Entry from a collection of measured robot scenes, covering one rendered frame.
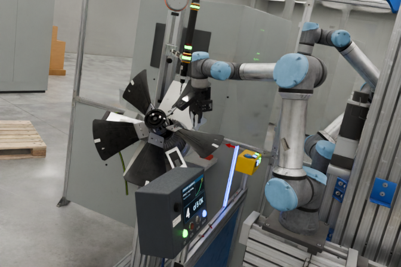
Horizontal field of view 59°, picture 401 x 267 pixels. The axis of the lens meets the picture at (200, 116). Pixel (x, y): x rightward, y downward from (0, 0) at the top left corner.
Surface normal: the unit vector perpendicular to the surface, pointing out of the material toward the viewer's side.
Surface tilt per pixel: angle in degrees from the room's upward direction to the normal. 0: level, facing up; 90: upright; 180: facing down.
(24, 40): 90
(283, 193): 97
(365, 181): 90
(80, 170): 90
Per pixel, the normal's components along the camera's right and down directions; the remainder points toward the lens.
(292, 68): -0.71, -0.11
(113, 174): -0.38, 0.14
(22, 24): 0.76, 0.28
